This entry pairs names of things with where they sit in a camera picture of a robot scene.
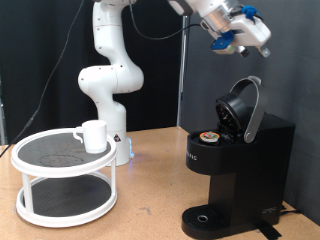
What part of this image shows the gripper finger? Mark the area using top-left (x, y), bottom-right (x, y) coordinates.
top-left (235, 44), bottom-right (250, 58)
top-left (257, 45), bottom-right (271, 59)

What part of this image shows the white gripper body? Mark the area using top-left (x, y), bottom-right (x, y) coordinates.
top-left (230, 15), bottom-right (272, 48)

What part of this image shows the silver handled brewer lid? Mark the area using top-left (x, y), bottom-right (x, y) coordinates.
top-left (214, 75), bottom-right (269, 144)

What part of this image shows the white coffee pod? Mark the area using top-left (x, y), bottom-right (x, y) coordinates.
top-left (199, 131), bottom-right (222, 144)

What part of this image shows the white ceramic mug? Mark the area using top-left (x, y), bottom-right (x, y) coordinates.
top-left (72, 119), bottom-right (108, 154)

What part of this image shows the black Keurig coffee machine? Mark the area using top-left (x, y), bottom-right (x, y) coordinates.
top-left (181, 106), bottom-right (296, 240)

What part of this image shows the silver vertical pole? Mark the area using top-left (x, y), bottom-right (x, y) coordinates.
top-left (176, 13), bottom-right (192, 128)

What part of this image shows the black tape strip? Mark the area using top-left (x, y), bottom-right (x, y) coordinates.
top-left (254, 224), bottom-right (283, 240)

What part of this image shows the white two-tier turntable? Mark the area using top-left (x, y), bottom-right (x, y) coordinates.
top-left (10, 127), bottom-right (118, 229)

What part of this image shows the blue mounted wrist camera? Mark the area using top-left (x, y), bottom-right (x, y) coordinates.
top-left (210, 30), bottom-right (236, 55)

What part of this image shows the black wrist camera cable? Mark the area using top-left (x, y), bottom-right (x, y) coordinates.
top-left (128, 0), bottom-right (203, 42)

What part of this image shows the black machine power cord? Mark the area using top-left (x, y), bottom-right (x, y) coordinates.
top-left (279, 204), bottom-right (303, 216)

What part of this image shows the black hanging cable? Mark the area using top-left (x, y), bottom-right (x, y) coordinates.
top-left (0, 0), bottom-right (86, 158)

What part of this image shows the grey metal frame post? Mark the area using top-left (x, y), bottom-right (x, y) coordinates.
top-left (0, 79), bottom-right (7, 146)

